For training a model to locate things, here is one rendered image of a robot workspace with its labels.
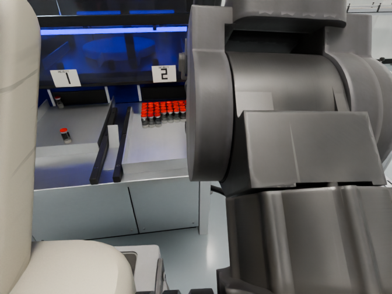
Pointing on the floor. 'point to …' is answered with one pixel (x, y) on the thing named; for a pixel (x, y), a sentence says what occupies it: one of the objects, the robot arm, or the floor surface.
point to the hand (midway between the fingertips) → (200, 158)
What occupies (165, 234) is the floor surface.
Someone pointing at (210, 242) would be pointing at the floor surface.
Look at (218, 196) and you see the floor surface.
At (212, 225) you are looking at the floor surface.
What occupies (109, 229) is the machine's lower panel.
